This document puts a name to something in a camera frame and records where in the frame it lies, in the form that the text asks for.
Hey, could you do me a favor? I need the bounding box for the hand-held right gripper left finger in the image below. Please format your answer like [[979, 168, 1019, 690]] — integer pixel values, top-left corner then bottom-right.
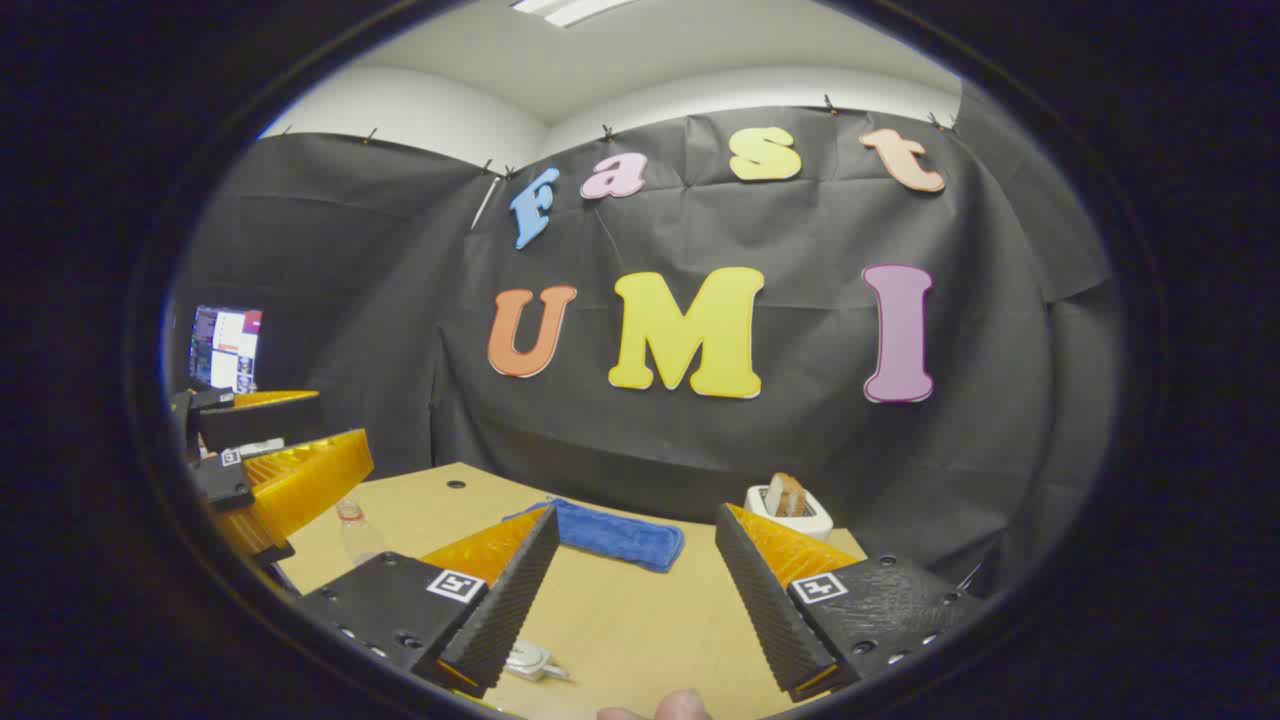
[[295, 505, 562, 700]]

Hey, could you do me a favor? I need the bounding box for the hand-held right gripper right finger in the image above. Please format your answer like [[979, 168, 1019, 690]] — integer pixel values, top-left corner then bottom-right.
[[713, 503, 989, 704]]

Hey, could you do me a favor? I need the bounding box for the white floral teacup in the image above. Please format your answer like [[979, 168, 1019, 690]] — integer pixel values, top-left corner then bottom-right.
[[503, 640, 572, 684]]

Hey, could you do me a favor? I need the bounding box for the clear plastic water bottle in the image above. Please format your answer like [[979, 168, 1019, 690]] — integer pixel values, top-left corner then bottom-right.
[[337, 497, 386, 566]]

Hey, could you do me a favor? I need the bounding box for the computer monitor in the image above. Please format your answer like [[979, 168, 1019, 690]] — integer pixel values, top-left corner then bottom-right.
[[188, 305, 264, 394]]

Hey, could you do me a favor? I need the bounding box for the white toaster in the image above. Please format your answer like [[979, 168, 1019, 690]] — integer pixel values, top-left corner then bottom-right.
[[745, 483, 834, 543]]

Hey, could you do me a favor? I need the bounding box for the toast slice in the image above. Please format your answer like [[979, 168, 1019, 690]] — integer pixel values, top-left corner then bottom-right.
[[766, 472, 808, 518]]

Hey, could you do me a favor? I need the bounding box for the blue towel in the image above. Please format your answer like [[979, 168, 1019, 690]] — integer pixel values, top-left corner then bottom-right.
[[503, 497, 686, 574]]

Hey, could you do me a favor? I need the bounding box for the black backdrop cloth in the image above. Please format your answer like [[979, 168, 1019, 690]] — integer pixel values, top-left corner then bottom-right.
[[165, 105, 1116, 601]]

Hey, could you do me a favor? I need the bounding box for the ceiling light panel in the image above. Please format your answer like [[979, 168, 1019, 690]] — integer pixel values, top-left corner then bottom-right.
[[510, 0, 636, 28]]

